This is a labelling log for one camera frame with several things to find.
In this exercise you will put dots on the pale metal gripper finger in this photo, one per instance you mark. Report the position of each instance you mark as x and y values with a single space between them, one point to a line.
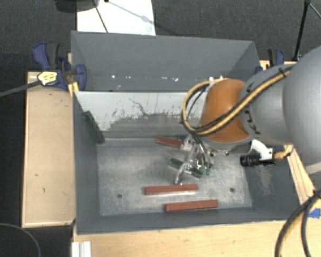
180 174

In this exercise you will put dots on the red-brown flat block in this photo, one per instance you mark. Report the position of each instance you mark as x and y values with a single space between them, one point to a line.
169 141
171 189
191 205

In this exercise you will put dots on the grey metal bin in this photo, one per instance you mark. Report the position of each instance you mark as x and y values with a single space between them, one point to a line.
139 165

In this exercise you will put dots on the dark green flat block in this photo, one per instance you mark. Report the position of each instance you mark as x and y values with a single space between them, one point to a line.
94 127

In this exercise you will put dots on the pale wood flat board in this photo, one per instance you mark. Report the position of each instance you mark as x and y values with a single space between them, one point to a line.
49 154

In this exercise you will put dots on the black cylinder on white bracket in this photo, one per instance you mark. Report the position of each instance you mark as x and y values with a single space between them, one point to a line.
252 159

